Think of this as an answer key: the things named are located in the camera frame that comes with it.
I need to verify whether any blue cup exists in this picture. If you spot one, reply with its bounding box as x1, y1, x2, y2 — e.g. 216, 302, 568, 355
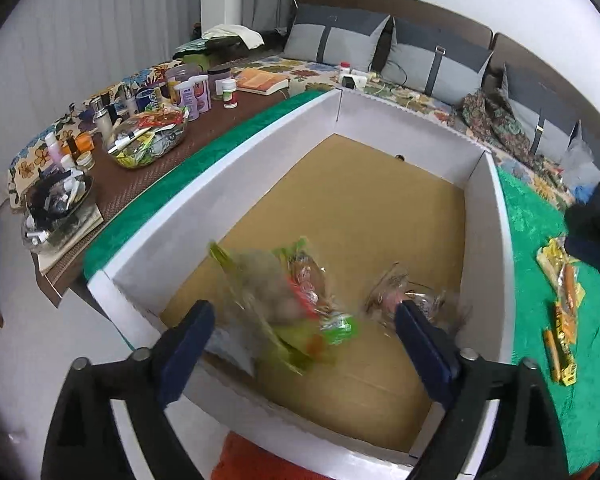
135, 88, 159, 114

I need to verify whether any glass bowl of cosmetics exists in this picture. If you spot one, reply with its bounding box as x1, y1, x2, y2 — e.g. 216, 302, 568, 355
22, 169, 97, 252

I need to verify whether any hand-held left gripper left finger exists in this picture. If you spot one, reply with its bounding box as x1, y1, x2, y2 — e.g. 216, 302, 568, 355
40, 300, 216, 480

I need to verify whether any glass bowl of sachets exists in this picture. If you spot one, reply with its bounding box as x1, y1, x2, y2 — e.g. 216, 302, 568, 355
102, 109, 190, 169

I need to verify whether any long yellow snack packet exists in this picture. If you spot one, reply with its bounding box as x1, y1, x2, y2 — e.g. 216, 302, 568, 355
553, 300, 582, 387

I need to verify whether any clear packet of brown meat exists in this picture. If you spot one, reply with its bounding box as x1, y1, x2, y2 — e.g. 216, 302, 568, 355
208, 240, 306, 373

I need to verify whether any pile of folded clothes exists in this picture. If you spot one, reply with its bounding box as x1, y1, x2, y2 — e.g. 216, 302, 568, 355
174, 24, 264, 59

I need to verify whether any white power adapter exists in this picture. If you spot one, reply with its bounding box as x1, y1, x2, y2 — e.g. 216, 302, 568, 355
338, 72, 372, 92

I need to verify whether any dark lidded jar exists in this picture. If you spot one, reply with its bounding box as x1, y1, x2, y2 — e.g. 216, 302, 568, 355
207, 65, 234, 99

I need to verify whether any purple pump bottle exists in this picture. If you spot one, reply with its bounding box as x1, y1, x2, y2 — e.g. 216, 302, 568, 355
174, 75, 212, 122

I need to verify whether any clear packet with dark meat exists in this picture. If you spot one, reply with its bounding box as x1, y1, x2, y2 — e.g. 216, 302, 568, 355
364, 261, 462, 333

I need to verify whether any black cable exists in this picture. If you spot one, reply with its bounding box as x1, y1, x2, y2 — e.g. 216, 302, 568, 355
369, 24, 412, 87

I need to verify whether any red label green snack packet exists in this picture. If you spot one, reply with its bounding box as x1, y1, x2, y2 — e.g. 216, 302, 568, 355
274, 237, 362, 363

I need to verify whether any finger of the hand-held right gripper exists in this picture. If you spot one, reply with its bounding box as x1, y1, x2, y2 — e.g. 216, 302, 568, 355
564, 175, 600, 288

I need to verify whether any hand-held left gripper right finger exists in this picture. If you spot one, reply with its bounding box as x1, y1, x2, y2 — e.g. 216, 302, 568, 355
394, 299, 578, 480

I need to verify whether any pink translucent container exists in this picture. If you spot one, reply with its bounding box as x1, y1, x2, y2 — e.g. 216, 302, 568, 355
167, 63, 204, 92

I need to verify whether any floral bedsheet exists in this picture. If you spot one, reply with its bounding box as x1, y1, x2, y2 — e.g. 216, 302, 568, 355
7, 54, 577, 212

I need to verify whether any orange book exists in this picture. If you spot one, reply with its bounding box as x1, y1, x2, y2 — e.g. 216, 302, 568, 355
234, 67, 292, 96

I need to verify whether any white sheer curtain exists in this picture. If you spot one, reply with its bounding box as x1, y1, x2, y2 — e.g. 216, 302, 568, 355
0, 0, 202, 126

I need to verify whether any white cardboard box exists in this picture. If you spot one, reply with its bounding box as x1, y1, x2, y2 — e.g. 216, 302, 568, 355
86, 87, 516, 478

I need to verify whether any silver cap bottle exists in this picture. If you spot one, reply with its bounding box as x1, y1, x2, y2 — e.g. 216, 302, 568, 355
90, 97, 114, 134

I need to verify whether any clear packet with orange drumstick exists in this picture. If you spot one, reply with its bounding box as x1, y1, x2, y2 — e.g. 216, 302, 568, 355
561, 264, 579, 312

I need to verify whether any white pink bottle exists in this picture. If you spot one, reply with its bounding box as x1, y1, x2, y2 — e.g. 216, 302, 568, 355
44, 132, 64, 164

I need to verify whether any dark floral garment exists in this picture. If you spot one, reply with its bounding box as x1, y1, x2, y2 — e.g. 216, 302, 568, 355
459, 88, 547, 167

